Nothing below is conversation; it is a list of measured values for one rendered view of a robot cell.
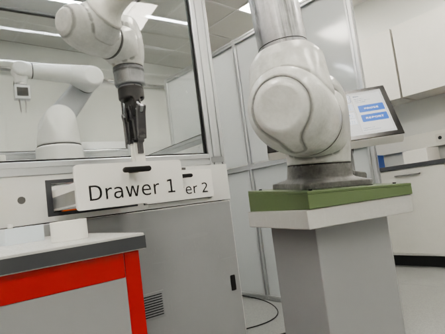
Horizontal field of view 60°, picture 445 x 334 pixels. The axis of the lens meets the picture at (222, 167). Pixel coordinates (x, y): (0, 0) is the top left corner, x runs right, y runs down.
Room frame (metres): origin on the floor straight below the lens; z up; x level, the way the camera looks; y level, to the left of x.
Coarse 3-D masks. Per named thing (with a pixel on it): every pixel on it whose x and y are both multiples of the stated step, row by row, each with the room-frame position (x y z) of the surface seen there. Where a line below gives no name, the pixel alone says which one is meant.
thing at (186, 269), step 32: (96, 224) 1.27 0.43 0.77; (128, 224) 1.33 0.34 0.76; (160, 224) 1.40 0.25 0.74; (192, 224) 1.48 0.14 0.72; (224, 224) 1.57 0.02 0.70; (160, 256) 1.39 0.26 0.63; (192, 256) 1.47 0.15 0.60; (224, 256) 1.55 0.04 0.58; (160, 288) 1.39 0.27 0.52; (192, 288) 1.46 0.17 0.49; (224, 288) 1.54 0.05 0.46; (160, 320) 1.38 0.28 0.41; (192, 320) 1.45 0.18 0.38; (224, 320) 1.53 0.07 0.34
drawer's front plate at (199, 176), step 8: (192, 176) 1.47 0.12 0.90; (200, 176) 1.49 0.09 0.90; (208, 176) 1.51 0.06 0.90; (184, 184) 1.45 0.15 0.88; (192, 184) 1.47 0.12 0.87; (200, 184) 1.49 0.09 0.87; (208, 184) 1.51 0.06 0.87; (184, 192) 1.45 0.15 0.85; (192, 192) 1.47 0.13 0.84; (200, 192) 1.49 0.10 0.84; (208, 192) 1.51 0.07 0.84; (168, 200) 1.41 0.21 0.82; (176, 200) 1.43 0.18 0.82
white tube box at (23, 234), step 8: (0, 232) 0.91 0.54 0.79; (8, 232) 0.88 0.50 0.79; (16, 232) 0.89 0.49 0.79; (24, 232) 0.91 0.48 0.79; (32, 232) 0.92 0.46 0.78; (40, 232) 0.93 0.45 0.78; (0, 240) 0.91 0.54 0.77; (8, 240) 0.88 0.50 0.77; (16, 240) 0.89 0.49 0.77; (24, 240) 0.90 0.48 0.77; (32, 240) 0.92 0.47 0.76; (40, 240) 0.93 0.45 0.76
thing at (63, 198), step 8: (72, 184) 1.01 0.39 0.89; (56, 192) 1.16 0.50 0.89; (64, 192) 1.08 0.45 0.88; (72, 192) 1.00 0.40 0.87; (56, 200) 1.16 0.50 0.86; (64, 200) 1.08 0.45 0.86; (72, 200) 1.01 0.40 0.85; (56, 208) 1.16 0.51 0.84; (64, 208) 1.10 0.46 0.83; (72, 208) 1.18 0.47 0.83
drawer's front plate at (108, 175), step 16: (160, 160) 1.05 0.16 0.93; (176, 160) 1.07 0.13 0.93; (80, 176) 0.92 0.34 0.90; (96, 176) 0.94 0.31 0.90; (112, 176) 0.96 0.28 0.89; (128, 176) 0.99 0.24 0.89; (144, 176) 1.01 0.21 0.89; (160, 176) 1.04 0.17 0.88; (176, 176) 1.07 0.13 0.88; (80, 192) 0.92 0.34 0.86; (96, 192) 0.94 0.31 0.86; (112, 192) 0.96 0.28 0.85; (144, 192) 1.01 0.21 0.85; (160, 192) 1.04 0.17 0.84; (176, 192) 1.07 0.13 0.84; (80, 208) 0.91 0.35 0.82; (96, 208) 0.94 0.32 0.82
